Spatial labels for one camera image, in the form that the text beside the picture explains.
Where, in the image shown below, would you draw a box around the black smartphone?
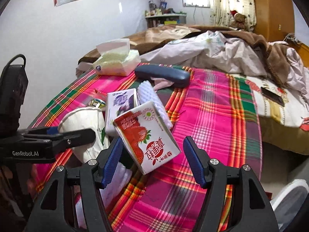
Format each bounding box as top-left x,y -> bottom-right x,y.
260,87 -> 285,107

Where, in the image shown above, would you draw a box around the floral mattress sheet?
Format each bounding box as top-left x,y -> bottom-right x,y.
234,74 -> 308,155

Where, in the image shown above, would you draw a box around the cream canvas tote bag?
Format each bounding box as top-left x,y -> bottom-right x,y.
58,107 -> 134,230

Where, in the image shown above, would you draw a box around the red strawberry milk carton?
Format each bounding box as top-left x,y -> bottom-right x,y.
113,101 -> 181,175

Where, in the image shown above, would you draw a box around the wooden headboard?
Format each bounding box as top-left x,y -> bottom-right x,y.
286,35 -> 309,68

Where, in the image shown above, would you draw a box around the cluttered wall shelf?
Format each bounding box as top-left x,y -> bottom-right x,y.
144,1 -> 186,28

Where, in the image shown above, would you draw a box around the brown teddy bear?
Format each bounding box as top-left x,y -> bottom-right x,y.
229,10 -> 248,30

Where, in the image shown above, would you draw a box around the pale floral duvet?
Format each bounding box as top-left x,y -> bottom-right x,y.
141,30 -> 308,99

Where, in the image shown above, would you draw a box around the yellow tissue pack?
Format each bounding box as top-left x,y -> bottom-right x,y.
92,38 -> 141,77

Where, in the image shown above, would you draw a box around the brown fleece blanket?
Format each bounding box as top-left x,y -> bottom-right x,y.
77,24 -> 294,89

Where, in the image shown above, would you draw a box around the floral patterned curtain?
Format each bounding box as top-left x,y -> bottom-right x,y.
210,0 -> 257,30

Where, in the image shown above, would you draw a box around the white trash basin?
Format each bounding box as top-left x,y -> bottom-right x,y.
270,179 -> 308,231

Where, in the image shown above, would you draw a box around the dark blue glasses case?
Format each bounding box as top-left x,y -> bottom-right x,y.
134,64 -> 190,88

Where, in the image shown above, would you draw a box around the purple blueberry milk carton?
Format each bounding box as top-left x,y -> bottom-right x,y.
105,89 -> 139,137

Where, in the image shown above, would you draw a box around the pink lens cloth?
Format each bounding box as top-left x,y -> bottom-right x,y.
151,78 -> 174,91

